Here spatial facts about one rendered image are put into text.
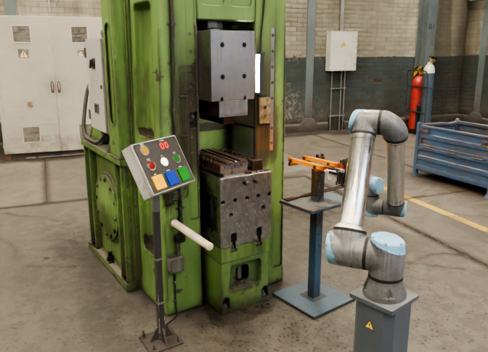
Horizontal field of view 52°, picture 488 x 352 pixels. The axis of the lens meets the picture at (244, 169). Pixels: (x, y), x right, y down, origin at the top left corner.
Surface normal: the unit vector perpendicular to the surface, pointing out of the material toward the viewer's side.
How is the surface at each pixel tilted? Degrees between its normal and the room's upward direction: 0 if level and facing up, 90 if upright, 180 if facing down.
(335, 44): 90
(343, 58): 90
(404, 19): 91
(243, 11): 90
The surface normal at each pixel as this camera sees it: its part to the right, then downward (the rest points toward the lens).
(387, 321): -0.06, 0.24
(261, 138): 0.55, 0.20
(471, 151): -0.88, 0.10
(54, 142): 0.35, 0.23
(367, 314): -0.75, 0.16
